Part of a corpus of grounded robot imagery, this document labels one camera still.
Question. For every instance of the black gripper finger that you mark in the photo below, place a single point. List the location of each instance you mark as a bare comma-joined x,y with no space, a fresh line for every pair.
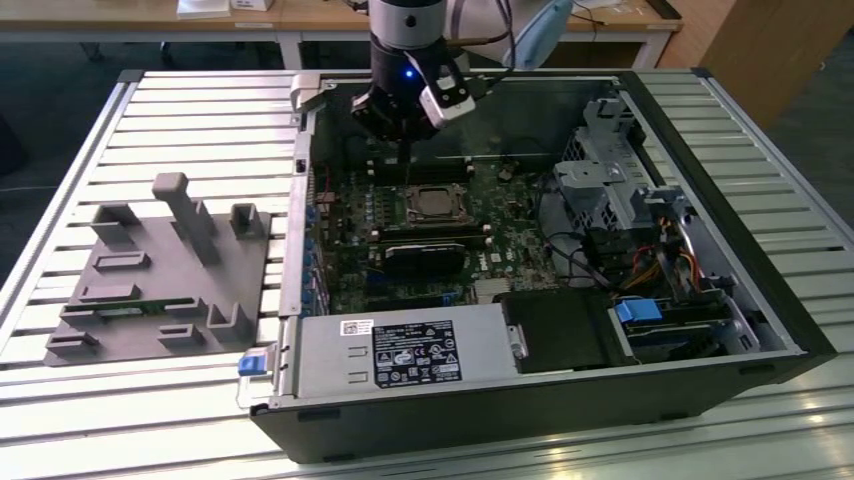
380,112
416,125

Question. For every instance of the silver CPU plate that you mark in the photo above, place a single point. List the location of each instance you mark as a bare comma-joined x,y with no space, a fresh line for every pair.
435,204

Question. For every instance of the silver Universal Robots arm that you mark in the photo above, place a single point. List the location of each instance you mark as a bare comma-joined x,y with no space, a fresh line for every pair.
407,25

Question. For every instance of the CPU socket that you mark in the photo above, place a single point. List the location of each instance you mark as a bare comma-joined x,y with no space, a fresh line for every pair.
408,218

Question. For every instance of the black RAM slot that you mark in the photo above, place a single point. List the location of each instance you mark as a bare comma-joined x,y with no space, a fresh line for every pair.
427,230
427,238

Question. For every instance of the round coin battery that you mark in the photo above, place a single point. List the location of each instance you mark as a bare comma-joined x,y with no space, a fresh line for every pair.
504,175

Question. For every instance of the wooden desk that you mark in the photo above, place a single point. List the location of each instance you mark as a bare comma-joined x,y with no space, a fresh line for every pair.
267,22

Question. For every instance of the white box dark print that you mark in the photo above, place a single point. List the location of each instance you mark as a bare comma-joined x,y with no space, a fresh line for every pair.
250,5

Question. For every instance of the black graphics card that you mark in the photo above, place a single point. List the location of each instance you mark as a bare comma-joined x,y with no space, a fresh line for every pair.
423,262

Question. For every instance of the green motherboard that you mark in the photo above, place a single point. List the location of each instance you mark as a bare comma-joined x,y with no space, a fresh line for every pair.
520,250

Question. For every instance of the metal drive cage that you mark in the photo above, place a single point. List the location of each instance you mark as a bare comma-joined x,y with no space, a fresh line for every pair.
600,195

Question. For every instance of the white cardboard box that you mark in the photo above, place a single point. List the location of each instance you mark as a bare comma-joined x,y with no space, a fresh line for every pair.
200,9

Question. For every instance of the silver chipset heatsink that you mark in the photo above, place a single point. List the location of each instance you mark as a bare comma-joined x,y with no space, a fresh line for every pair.
492,291

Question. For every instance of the grey parts rack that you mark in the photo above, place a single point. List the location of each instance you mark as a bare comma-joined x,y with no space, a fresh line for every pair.
167,280

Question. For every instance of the grey power supply unit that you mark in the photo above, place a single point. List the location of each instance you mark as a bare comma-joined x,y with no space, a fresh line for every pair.
320,350

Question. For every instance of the blue disk carrier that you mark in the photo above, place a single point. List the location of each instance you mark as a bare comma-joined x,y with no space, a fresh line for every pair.
636,312

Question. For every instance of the green RAM stick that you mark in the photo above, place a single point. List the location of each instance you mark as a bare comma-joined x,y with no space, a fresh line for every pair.
160,306

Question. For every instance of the blue case latch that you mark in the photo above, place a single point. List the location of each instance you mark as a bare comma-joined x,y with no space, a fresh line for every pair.
252,362

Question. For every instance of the wooden cabinet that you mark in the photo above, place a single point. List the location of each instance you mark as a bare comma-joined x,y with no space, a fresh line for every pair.
774,50

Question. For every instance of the black open PC case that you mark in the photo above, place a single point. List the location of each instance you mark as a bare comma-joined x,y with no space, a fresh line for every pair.
467,430

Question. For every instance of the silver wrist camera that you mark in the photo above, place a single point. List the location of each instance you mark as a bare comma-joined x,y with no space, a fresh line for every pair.
448,100

